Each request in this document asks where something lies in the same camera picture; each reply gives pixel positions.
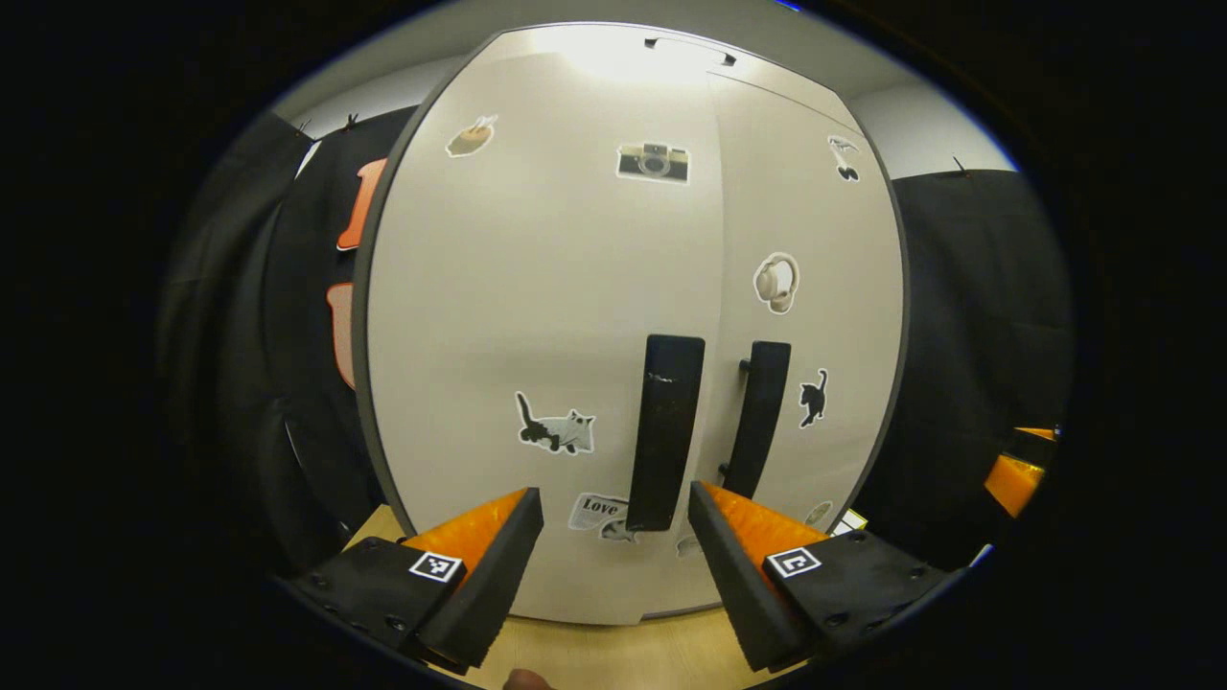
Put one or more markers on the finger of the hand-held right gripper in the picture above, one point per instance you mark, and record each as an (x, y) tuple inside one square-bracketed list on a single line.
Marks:
[(1011, 484), (1037, 434)]

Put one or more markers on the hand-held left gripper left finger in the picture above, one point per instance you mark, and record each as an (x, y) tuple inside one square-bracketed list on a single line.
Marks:
[(489, 594)]

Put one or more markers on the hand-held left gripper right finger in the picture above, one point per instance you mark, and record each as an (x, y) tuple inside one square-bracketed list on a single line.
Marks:
[(738, 594)]

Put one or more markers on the white cabinet door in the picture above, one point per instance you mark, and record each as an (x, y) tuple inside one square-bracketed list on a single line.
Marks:
[(853, 316), (527, 307)]

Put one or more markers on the white shoe cabinet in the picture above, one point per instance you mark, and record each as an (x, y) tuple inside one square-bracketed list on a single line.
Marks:
[(360, 307)]

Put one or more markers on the black backdrop cloth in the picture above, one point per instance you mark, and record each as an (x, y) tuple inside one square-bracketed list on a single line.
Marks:
[(968, 335), (297, 287), (220, 335)]

